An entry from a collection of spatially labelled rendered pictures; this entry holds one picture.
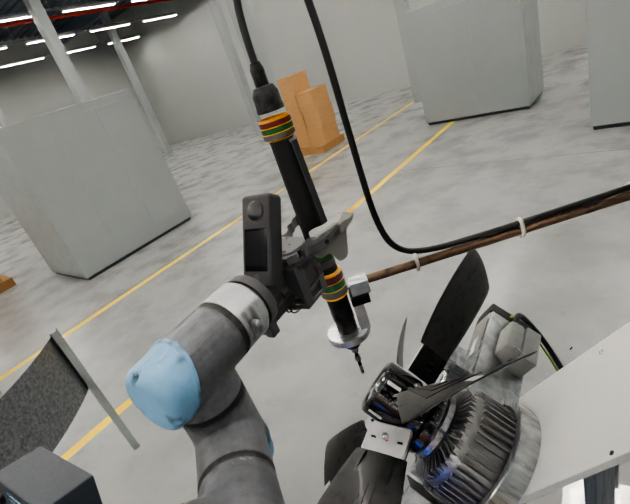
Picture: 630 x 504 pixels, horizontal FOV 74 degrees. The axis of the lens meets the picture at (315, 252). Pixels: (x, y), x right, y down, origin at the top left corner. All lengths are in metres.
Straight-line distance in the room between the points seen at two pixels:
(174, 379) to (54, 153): 6.46
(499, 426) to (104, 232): 6.48
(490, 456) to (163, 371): 0.64
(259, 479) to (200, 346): 0.13
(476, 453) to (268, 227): 0.58
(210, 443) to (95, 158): 6.63
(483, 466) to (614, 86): 5.55
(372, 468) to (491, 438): 0.22
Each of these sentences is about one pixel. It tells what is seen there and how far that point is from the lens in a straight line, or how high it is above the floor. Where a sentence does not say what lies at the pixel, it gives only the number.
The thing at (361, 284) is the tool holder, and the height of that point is 1.54.
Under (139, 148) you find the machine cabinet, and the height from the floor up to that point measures 1.40.
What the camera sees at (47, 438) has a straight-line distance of 2.64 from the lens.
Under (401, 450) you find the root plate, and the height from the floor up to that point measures 1.19.
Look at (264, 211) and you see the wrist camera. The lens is 0.51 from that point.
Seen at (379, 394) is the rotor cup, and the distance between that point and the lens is 0.88.
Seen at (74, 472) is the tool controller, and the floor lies 1.23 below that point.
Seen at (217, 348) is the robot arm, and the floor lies 1.65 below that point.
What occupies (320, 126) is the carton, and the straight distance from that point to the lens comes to 8.93.
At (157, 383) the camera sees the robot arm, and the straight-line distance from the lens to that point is 0.41.
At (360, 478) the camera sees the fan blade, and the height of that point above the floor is 1.18.
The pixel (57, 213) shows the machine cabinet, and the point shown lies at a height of 1.04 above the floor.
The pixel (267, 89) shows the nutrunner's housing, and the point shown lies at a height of 1.85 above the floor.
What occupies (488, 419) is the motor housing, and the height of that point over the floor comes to 1.19.
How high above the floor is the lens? 1.87
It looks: 24 degrees down
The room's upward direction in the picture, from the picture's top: 20 degrees counter-clockwise
